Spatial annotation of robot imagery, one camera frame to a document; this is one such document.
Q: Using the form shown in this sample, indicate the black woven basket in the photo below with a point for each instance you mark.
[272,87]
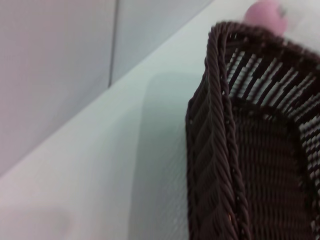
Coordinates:
[250,162]

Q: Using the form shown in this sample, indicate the pink round fruit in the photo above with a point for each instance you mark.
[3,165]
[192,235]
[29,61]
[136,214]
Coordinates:
[265,16]

